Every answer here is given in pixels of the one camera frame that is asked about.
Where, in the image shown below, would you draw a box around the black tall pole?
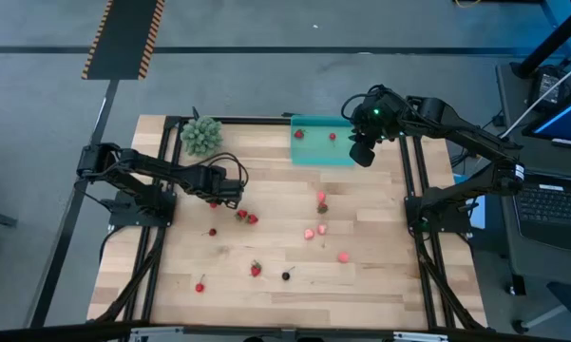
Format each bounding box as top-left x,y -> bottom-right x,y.
510,0 -> 571,80

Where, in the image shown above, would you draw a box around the green plant in white pot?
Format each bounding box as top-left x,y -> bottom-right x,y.
179,116 -> 224,158

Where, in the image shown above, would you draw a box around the grey chair leg with caster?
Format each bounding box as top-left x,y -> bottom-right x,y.
511,303 -> 569,333

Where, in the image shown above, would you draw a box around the black right camera cable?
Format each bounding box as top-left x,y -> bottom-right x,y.
340,84 -> 379,123

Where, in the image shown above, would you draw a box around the monitor with blue screen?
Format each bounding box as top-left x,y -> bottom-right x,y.
522,92 -> 571,153

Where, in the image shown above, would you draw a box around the light blue floor object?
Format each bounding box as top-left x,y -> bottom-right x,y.
453,173 -> 486,230

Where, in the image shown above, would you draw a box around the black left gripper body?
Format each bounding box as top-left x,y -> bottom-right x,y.
200,165 -> 246,210

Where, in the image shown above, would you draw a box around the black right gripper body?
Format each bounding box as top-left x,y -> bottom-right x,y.
349,85 -> 404,143

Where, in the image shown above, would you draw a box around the dark grey side desk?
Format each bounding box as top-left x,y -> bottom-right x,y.
496,61 -> 571,286

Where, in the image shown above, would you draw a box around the black camera cable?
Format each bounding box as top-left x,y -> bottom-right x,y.
340,84 -> 379,123
184,151 -> 250,187

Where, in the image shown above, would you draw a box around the silver metal bracket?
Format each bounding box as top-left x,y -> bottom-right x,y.
391,331 -> 450,342
128,326 -> 185,342

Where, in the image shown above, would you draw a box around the black laptop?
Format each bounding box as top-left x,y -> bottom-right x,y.
510,170 -> 571,253

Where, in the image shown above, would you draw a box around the black mat orange striped edges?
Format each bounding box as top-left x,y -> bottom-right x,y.
80,0 -> 166,81

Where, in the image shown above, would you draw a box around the black power brick white label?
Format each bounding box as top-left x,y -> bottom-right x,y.
526,66 -> 571,108

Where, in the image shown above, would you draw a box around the black overhead crossbar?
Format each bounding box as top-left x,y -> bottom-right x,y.
0,321 -> 571,342

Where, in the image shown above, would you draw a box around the teal translucent tupperware container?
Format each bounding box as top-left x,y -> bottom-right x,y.
289,113 -> 362,167

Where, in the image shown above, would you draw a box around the black left camera cable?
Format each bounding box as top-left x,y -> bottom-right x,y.
184,151 -> 250,187

